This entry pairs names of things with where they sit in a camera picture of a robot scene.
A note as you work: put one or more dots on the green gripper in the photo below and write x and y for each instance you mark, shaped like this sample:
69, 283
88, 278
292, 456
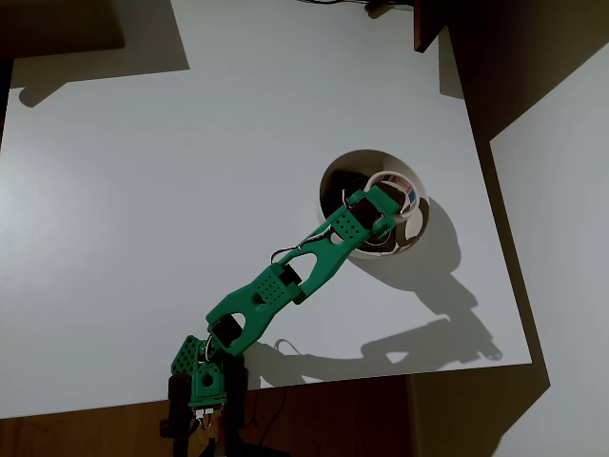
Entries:
386, 204

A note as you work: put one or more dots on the beige tape roll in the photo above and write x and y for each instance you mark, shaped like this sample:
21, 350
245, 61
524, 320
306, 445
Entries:
408, 188

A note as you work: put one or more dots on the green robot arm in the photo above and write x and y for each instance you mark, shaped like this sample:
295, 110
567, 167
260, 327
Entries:
271, 285

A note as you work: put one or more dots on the beige bowl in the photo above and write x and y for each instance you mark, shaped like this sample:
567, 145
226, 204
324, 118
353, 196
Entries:
342, 166

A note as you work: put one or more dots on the red-brown wooden board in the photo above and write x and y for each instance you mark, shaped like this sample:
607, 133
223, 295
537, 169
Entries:
426, 24

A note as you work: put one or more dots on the dark box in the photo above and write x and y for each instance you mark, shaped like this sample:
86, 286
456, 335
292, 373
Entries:
57, 24

